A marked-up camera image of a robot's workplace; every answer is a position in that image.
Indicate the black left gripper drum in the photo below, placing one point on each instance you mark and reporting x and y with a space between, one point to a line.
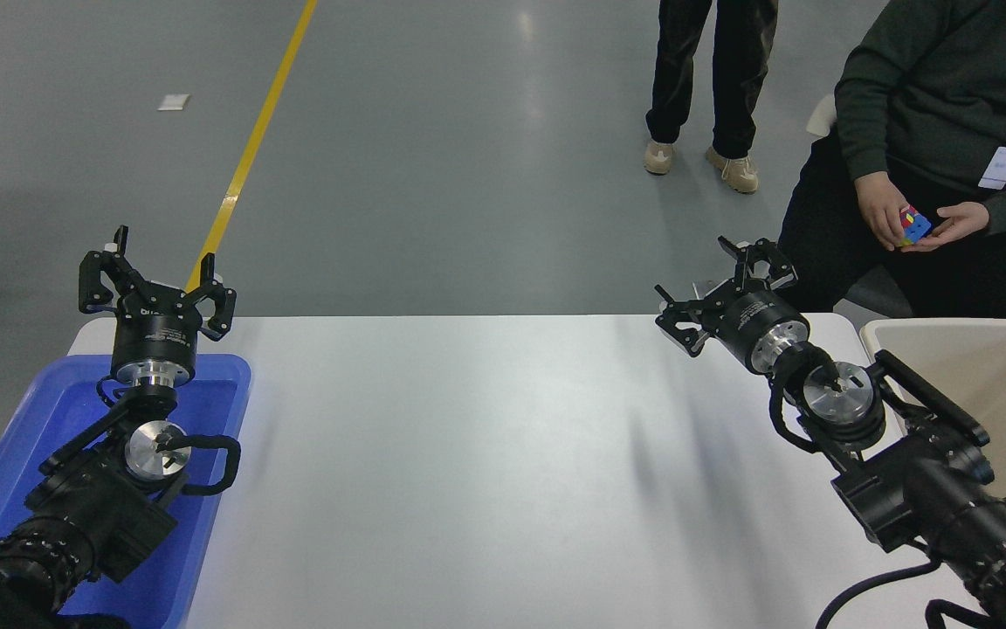
155 336

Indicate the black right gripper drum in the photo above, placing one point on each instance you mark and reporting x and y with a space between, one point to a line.
752 319

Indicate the colourful puzzle cube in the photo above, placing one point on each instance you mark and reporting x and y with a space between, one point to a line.
916 227

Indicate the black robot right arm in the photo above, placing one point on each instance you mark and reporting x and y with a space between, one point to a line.
931 489

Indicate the person's right hand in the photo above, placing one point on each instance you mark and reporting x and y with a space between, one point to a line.
880 201

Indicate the person's left hand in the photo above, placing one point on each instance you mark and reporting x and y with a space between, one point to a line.
968 218

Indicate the blue plastic tray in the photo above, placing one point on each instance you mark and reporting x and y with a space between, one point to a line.
58 411

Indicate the person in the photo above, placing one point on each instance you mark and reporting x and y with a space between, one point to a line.
931 87
734 79

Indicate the large pale bin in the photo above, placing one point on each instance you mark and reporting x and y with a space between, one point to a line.
992 367

